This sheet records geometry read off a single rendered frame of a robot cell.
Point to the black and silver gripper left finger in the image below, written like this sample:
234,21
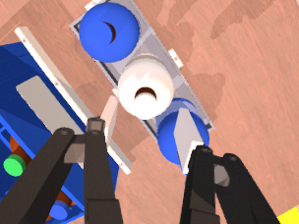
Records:
31,198

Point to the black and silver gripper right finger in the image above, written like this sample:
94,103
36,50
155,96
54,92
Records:
240,198

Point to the dark grey tray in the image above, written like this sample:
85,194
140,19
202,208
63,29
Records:
151,44

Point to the blue bottle with white label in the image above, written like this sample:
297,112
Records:
109,23

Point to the white bottle with grey label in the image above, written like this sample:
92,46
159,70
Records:
145,87

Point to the blue bottle with light blue label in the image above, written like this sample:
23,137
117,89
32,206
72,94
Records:
165,125

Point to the blue crate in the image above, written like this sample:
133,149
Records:
31,109

